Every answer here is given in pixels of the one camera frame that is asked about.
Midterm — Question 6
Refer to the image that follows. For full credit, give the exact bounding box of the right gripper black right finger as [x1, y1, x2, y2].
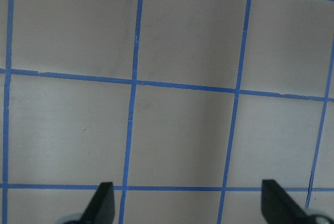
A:
[261, 180, 312, 224]

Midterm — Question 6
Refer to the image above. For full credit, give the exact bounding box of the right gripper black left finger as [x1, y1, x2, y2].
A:
[81, 182, 115, 224]

